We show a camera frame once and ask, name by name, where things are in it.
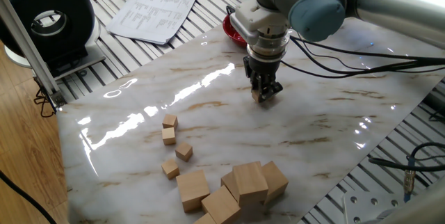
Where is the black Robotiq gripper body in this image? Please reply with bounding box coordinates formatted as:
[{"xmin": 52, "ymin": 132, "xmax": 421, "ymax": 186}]
[{"xmin": 243, "ymin": 56, "xmax": 282, "ymax": 79}]

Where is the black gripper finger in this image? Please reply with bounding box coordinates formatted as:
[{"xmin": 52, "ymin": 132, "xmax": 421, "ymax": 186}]
[
  {"xmin": 257, "ymin": 73, "xmax": 284, "ymax": 104},
  {"xmin": 248, "ymin": 72, "xmax": 261, "ymax": 92}
]

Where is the large wooden cube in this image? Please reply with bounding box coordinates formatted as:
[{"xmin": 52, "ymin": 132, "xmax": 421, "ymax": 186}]
[
  {"xmin": 201, "ymin": 184, "xmax": 242, "ymax": 224},
  {"xmin": 176, "ymin": 170, "xmax": 211, "ymax": 214},
  {"xmin": 260, "ymin": 161, "xmax": 290, "ymax": 206},
  {"xmin": 193, "ymin": 212, "xmax": 218, "ymax": 224},
  {"xmin": 232, "ymin": 161, "xmax": 269, "ymax": 208},
  {"xmin": 220, "ymin": 170, "xmax": 241, "ymax": 202}
]

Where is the white printed paper stack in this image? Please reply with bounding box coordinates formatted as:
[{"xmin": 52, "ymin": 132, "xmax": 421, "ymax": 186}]
[{"xmin": 106, "ymin": 0, "xmax": 200, "ymax": 46}]

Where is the red bowl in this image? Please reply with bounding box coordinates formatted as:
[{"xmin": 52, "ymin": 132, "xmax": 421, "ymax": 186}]
[{"xmin": 222, "ymin": 14, "xmax": 248, "ymax": 48}]

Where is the white marble pattern board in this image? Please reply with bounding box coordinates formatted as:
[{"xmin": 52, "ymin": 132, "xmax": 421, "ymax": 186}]
[{"xmin": 56, "ymin": 0, "xmax": 445, "ymax": 224}]

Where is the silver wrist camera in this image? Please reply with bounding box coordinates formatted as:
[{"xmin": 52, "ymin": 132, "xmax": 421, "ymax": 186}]
[{"xmin": 225, "ymin": 5, "xmax": 260, "ymax": 46}]

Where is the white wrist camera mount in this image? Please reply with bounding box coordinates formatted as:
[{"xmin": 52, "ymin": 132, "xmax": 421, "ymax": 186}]
[{"xmin": 229, "ymin": 0, "xmax": 291, "ymax": 46}]

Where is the black base cable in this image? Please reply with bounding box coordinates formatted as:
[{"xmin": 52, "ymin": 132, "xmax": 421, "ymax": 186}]
[{"xmin": 368, "ymin": 142, "xmax": 445, "ymax": 190}]

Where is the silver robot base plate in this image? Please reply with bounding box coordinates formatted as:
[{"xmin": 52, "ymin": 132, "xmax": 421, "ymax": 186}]
[{"xmin": 343, "ymin": 191, "xmax": 401, "ymax": 224}]

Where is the gold cable connector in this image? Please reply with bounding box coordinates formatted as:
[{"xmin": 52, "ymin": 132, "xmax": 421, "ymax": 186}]
[{"xmin": 403, "ymin": 156, "xmax": 417, "ymax": 204}]

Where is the thin black wire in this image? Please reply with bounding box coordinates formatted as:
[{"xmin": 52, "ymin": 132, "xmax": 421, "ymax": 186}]
[{"xmin": 33, "ymin": 87, "xmax": 57, "ymax": 119}]

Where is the aluminium frame profile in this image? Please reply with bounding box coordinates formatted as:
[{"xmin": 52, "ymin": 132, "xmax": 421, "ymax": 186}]
[{"xmin": 0, "ymin": 0, "xmax": 67, "ymax": 111}]

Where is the black floor cable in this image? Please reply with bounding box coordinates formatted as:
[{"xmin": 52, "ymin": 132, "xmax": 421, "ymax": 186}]
[{"xmin": 0, "ymin": 170, "xmax": 58, "ymax": 224}]

